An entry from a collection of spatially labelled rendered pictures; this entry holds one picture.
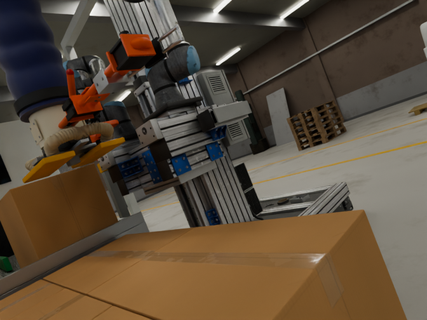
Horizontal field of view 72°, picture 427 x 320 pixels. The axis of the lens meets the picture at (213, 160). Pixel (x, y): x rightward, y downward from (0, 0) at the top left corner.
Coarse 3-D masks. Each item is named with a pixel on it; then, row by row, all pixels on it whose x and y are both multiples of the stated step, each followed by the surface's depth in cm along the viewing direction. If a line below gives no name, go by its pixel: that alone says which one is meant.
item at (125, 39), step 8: (120, 40) 65; (128, 40) 64; (112, 48) 68; (120, 48) 67; (128, 48) 63; (144, 48) 66; (152, 48) 68; (112, 56) 69; (120, 56) 67; (128, 56) 64; (136, 56) 65; (144, 56) 67; (152, 56) 69; (112, 64) 69; (120, 64) 67; (128, 64) 68; (136, 64) 70; (144, 64) 72
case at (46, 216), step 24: (96, 168) 157; (24, 192) 133; (48, 192) 139; (72, 192) 146; (96, 192) 154; (0, 216) 168; (24, 216) 131; (48, 216) 137; (72, 216) 144; (96, 216) 151; (24, 240) 140; (48, 240) 135; (72, 240) 141; (24, 264) 160
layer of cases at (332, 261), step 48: (144, 240) 116; (192, 240) 88; (240, 240) 71; (288, 240) 59; (336, 240) 51; (48, 288) 100; (96, 288) 79; (144, 288) 65; (192, 288) 55; (240, 288) 48; (288, 288) 42; (336, 288) 47; (384, 288) 57
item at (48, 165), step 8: (64, 152) 95; (72, 152) 96; (48, 160) 91; (56, 160) 93; (64, 160) 98; (40, 168) 95; (48, 168) 102; (56, 168) 108; (32, 176) 104; (40, 176) 112
